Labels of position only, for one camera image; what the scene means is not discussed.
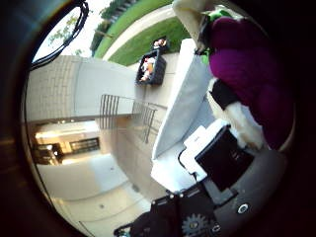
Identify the white fabric container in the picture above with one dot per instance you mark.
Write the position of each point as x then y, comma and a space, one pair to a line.
187, 98

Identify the purple plush grapes toy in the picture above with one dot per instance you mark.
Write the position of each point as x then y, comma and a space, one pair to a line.
250, 72

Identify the small black toy crate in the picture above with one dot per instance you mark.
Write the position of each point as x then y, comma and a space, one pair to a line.
160, 42

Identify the large black toy crate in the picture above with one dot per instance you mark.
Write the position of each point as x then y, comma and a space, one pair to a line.
151, 67

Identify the metal railing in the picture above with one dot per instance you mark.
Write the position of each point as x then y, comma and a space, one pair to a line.
128, 113

